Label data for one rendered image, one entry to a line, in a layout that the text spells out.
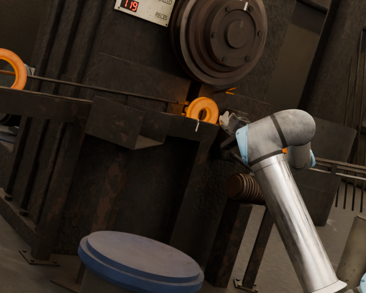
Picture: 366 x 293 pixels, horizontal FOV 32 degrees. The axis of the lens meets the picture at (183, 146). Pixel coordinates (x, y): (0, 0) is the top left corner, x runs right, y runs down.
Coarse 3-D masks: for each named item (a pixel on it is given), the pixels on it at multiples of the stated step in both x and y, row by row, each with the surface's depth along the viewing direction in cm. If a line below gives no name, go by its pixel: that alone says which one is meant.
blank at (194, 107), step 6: (192, 102) 281; (198, 102) 280; (204, 102) 282; (210, 102) 283; (192, 108) 279; (198, 108) 280; (210, 108) 284; (216, 108) 286; (186, 114) 281; (192, 114) 280; (198, 114) 281; (210, 114) 285; (216, 114) 287; (204, 120) 286; (210, 120) 286; (216, 120) 288
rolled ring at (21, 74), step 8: (0, 48) 232; (0, 56) 232; (8, 56) 234; (16, 56) 236; (16, 64) 235; (16, 72) 237; (24, 72) 237; (16, 80) 236; (24, 80) 236; (16, 88) 234
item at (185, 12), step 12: (192, 0) 262; (180, 12) 265; (264, 12) 284; (180, 24) 262; (264, 24) 286; (180, 36) 263; (264, 36) 287; (180, 48) 266; (192, 60) 270; (192, 72) 271; (216, 84) 280
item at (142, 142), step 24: (96, 96) 225; (96, 120) 224; (120, 120) 220; (144, 120) 246; (168, 120) 242; (120, 144) 220; (144, 144) 231; (120, 168) 234; (120, 192) 238; (96, 216) 237; (72, 288) 234
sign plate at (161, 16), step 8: (120, 0) 259; (128, 0) 261; (136, 0) 263; (144, 0) 265; (152, 0) 267; (160, 0) 269; (168, 0) 271; (120, 8) 260; (128, 8) 262; (136, 8) 263; (144, 8) 266; (152, 8) 268; (160, 8) 270; (168, 8) 272; (136, 16) 267; (144, 16) 267; (152, 16) 269; (160, 16) 271; (168, 16) 273; (160, 24) 272
